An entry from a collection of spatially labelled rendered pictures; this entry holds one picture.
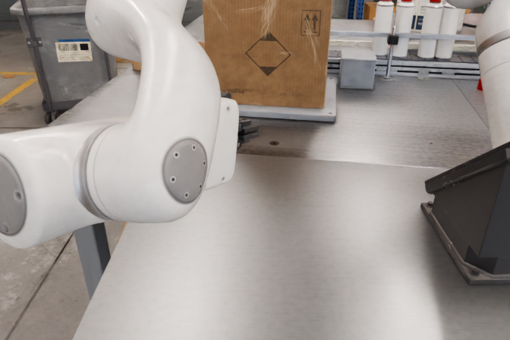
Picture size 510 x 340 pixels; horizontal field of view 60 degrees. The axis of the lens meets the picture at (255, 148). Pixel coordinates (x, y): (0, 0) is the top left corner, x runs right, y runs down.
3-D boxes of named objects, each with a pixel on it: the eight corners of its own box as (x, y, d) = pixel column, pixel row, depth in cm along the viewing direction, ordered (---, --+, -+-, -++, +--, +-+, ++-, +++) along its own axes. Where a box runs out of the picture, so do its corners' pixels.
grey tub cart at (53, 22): (48, 91, 368) (20, -32, 324) (127, 84, 385) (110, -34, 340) (36, 135, 293) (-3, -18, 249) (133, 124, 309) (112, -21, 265)
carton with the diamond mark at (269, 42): (325, 79, 131) (332, -18, 119) (324, 109, 110) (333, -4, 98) (225, 74, 135) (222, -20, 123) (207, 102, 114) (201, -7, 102)
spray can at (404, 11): (405, 54, 144) (415, -12, 135) (407, 58, 140) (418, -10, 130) (388, 53, 145) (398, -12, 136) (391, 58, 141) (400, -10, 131)
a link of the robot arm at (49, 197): (170, 110, 39) (100, 118, 43) (27, 132, 28) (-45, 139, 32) (184, 203, 40) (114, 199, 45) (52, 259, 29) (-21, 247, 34)
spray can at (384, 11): (385, 52, 146) (395, -13, 136) (387, 57, 141) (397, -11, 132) (369, 52, 146) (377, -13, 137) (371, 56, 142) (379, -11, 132)
